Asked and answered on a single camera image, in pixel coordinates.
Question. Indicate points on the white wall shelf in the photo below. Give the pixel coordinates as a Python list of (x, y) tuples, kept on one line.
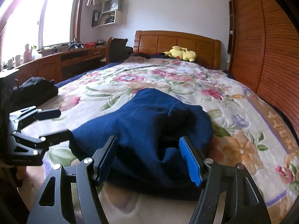
[(118, 17)]

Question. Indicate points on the yellow plush toy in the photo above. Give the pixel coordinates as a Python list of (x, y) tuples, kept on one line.
[(184, 54)]

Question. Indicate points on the pink bottle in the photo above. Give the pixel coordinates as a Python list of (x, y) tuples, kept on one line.
[(27, 54)]

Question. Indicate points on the wooden slatted wardrobe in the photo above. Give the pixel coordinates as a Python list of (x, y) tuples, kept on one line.
[(261, 46)]

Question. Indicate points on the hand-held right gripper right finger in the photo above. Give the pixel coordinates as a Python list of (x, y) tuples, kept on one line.
[(190, 161)]

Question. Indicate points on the white paper bag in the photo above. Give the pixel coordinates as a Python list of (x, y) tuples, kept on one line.
[(113, 5)]

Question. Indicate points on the floral blanket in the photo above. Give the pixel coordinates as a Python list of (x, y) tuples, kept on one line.
[(163, 79)]

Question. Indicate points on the red basket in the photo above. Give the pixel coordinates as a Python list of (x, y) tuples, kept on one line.
[(89, 45)]

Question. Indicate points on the wooden desk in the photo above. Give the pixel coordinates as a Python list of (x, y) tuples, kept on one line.
[(46, 65)]

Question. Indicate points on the wooden bed headboard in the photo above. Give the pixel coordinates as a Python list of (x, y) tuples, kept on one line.
[(186, 42)]

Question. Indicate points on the wooden chair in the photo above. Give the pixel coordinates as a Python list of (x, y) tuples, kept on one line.
[(118, 49)]

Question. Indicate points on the blue suit jacket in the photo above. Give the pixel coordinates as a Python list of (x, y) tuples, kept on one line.
[(144, 121)]

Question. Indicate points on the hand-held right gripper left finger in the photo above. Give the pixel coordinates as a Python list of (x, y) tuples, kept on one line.
[(106, 161)]

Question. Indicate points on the black grippers on desk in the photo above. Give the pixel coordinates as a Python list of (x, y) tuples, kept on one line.
[(75, 45)]

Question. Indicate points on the grey bowl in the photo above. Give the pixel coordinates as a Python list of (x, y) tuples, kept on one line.
[(101, 41)]

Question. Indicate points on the row of books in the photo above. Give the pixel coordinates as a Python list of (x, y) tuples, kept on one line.
[(104, 18)]

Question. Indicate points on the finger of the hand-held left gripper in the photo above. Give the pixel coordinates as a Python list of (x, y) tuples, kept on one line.
[(49, 114), (58, 136)]

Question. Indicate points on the black cloth pile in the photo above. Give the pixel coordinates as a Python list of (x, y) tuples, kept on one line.
[(35, 91)]

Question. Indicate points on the wooden framed window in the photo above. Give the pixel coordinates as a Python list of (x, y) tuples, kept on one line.
[(56, 14)]

